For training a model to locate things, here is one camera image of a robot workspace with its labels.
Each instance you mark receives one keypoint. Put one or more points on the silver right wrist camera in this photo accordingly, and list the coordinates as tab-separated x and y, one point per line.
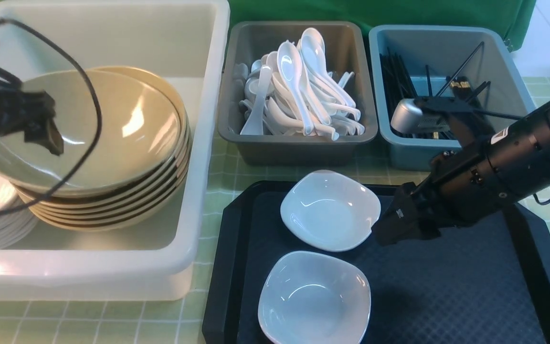
423	115

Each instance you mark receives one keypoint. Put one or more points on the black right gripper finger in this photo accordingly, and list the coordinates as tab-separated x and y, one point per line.
407	218

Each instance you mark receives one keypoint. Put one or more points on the beige noodle bowl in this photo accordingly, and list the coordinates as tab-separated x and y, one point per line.
103	134

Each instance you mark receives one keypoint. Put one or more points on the bundle of black chopsticks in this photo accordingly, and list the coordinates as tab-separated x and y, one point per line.
399	84

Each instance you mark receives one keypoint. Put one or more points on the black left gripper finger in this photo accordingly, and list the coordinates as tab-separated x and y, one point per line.
44	132

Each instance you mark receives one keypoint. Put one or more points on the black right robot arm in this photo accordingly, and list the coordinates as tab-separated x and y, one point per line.
519	155

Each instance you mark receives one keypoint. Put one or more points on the white square dish front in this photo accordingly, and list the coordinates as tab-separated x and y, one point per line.
313	298

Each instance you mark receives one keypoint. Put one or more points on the white square dish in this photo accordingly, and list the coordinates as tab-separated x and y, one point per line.
313	298
330	211

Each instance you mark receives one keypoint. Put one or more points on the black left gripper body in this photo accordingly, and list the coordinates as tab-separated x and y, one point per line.
17	112

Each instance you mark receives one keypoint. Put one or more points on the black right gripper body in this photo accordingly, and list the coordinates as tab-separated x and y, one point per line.
460	190

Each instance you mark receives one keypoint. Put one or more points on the white soup spoon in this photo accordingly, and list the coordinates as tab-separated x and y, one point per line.
290	69

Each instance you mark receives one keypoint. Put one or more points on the large white plastic tub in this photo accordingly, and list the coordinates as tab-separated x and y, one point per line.
182	41

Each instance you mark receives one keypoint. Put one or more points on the black serving tray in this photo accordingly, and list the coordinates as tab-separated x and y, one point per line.
488	284

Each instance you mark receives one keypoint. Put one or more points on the blue-grey chopstick bin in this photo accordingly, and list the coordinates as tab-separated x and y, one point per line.
444	48

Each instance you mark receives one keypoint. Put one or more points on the grey spoon bin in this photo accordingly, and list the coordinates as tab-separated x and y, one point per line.
345	51

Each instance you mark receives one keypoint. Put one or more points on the pile of white spoons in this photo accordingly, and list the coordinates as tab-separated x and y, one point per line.
319	107

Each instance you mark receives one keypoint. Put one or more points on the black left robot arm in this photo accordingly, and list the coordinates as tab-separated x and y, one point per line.
29	113

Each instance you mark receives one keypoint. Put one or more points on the green checkered tablecloth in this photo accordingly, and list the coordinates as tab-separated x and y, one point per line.
179	322

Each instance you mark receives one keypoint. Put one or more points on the green backdrop cloth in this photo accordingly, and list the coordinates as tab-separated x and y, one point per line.
510	19

